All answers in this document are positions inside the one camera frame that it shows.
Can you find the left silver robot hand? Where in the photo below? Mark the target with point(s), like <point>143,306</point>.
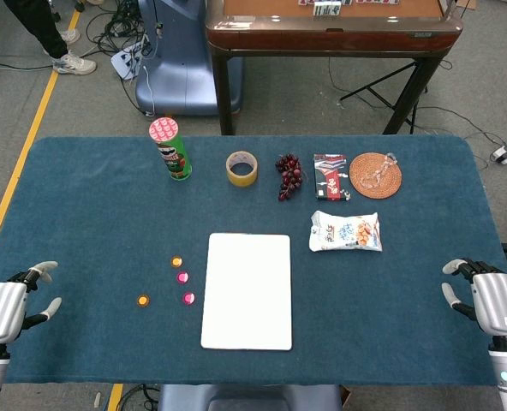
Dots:
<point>1,312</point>

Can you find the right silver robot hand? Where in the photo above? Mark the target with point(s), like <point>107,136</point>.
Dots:
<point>499,304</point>

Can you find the orange button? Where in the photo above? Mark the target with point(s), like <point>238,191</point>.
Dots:
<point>142,300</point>
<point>176,261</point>

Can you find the pink button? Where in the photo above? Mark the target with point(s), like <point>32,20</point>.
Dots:
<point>189,298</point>
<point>183,277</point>

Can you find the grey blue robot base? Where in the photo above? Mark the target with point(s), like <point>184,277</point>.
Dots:
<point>249,398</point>

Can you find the white rectangular board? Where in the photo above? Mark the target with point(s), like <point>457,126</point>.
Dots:
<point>247,295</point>

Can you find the blue felt tablecloth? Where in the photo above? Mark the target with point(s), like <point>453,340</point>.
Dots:
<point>86,214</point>

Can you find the white snack bag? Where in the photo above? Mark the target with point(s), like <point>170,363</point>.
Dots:
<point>343,233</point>

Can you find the round woven rattan coaster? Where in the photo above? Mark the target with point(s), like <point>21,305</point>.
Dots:
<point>365,162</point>

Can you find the black red snack box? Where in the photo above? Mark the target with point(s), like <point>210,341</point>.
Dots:
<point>330,180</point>

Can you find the green Pringles can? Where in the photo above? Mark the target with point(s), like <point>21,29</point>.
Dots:
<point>176,158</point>

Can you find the dark red grape bunch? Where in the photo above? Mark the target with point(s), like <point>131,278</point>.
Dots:
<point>290,175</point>

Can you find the yellow tape roll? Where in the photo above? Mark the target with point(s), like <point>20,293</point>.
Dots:
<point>242,180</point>

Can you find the white power strip with plugs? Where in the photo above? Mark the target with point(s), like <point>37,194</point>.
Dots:
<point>127,60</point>

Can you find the standing person in black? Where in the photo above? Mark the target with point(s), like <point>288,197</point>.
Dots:
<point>43,25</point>

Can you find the cardboard box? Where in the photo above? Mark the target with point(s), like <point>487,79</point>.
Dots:
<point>465,6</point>

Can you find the blue machine base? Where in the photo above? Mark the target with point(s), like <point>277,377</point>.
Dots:
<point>180,64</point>

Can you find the brown mahjong table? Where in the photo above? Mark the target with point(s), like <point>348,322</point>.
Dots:
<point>330,40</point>

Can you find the mahjong tiles with red marks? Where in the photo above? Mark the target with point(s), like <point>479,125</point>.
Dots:
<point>377,1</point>
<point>305,2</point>

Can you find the mahjong tiles with black bars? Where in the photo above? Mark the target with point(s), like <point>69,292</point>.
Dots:
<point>327,9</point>

